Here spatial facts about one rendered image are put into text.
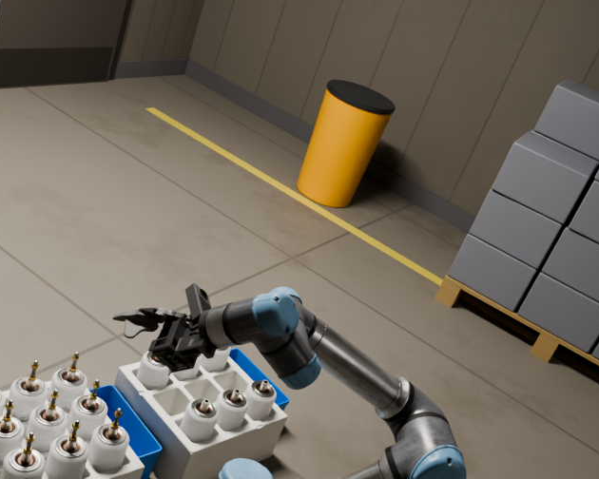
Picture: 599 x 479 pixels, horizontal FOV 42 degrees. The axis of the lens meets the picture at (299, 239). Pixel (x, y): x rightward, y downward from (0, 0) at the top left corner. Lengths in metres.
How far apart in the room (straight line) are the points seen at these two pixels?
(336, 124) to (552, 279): 1.44
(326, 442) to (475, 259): 1.47
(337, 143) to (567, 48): 1.40
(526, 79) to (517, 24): 0.32
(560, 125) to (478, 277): 0.85
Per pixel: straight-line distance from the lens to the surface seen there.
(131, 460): 2.19
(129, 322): 1.45
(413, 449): 1.56
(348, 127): 4.30
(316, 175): 4.44
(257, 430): 2.42
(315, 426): 2.81
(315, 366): 1.38
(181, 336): 1.41
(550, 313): 3.87
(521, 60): 4.77
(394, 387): 1.60
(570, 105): 4.03
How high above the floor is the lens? 1.70
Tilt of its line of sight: 25 degrees down
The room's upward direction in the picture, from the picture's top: 21 degrees clockwise
